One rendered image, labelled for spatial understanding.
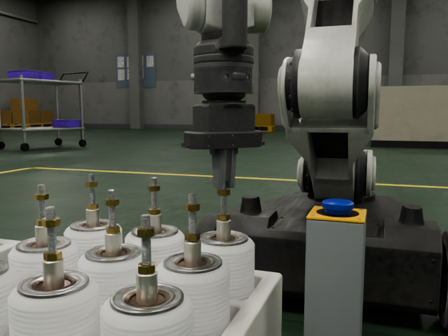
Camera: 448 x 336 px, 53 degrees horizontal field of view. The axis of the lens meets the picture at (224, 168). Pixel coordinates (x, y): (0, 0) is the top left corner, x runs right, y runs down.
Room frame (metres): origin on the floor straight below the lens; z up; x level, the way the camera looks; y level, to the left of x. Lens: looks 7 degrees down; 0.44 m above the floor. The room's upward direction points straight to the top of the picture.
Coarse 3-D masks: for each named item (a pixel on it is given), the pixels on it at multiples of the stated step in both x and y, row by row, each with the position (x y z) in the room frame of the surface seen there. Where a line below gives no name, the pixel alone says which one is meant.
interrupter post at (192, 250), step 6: (186, 240) 0.55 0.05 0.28; (198, 240) 0.55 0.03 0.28; (186, 246) 0.54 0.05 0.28; (192, 246) 0.54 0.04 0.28; (198, 246) 0.54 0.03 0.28; (186, 252) 0.54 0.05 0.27; (192, 252) 0.54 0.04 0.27; (198, 252) 0.54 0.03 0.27; (186, 258) 0.54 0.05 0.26; (192, 258) 0.54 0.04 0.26; (198, 258) 0.54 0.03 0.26; (186, 264) 0.54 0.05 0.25; (192, 264) 0.54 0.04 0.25; (198, 264) 0.54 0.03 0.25
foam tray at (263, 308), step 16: (256, 272) 0.71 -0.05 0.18; (272, 272) 0.71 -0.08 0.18; (256, 288) 0.64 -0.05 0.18; (272, 288) 0.65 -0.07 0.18; (240, 304) 0.59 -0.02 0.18; (256, 304) 0.59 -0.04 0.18; (272, 304) 0.64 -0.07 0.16; (240, 320) 0.54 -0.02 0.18; (256, 320) 0.55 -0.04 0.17; (272, 320) 0.64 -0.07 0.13
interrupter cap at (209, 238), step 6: (204, 234) 0.68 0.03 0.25; (210, 234) 0.68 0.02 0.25; (216, 234) 0.68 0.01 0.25; (234, 234) 0.68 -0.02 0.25; (240, 234) 0.68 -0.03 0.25; (204, 240) 0.64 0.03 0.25; (210, 240) 0.64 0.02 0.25; (216, 240) 0.66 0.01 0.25; (234, 240) 0.65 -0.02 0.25; (240, 240) 0.65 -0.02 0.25; (246, 240) 0.65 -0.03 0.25; (222, 246) 0.63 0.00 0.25
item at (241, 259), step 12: (252, 240) 0.67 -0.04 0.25; (216, 252) 0.62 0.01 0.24; (228, 252) 0.62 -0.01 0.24; (240, 252) 0.62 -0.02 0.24; (252, 252) 0.64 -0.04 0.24; (228, 264) 0.62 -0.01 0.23; (240, 264) 0.62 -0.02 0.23; (252, 264) 0.64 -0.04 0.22; (240, 276) 0.62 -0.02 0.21; (252, 276) 0.65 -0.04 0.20; (240, 288) 0.62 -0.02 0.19; (252, 288) 0.64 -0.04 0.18; (240, 300) 0.62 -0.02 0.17
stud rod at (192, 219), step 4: (192, 196) 0.55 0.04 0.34; (192, 200) 0.55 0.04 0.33; (192, 204) 0.55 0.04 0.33; (192, 212) 0.55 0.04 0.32; (192, 216) 0.55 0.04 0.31; (192, 220) 0.55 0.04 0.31; (196, 220) 0.55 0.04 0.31; (192, 224) 0.55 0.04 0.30; (192, 228) 0.55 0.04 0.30; (196, 228) 0.55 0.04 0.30; (192, 232) 0.55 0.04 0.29
